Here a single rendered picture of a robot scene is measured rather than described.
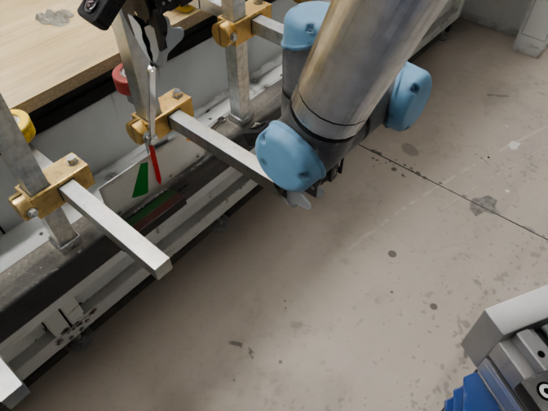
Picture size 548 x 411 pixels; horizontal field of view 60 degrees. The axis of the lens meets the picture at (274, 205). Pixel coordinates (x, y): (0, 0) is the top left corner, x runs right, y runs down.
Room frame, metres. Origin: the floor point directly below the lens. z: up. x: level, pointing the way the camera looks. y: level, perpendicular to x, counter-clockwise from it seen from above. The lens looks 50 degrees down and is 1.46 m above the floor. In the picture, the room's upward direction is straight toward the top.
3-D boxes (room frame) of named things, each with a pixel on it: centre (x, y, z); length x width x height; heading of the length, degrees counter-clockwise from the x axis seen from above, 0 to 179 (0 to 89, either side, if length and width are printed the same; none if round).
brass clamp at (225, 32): (0.94, 0.07, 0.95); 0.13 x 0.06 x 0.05; 139
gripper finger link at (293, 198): (0.52, -0.04, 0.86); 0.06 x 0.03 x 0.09; 49
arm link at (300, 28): (0.54, -0.05, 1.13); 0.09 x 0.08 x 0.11; 49
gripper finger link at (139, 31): (0.70, 0.19, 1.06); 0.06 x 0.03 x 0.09; 138
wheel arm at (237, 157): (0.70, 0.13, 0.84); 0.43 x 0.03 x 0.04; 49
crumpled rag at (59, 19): (1.05, 0.51, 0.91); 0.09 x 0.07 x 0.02; 76
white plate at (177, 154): (0.70, 0.25, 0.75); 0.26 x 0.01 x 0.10; 139
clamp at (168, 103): (0.76, 0.23, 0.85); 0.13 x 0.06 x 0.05; 139
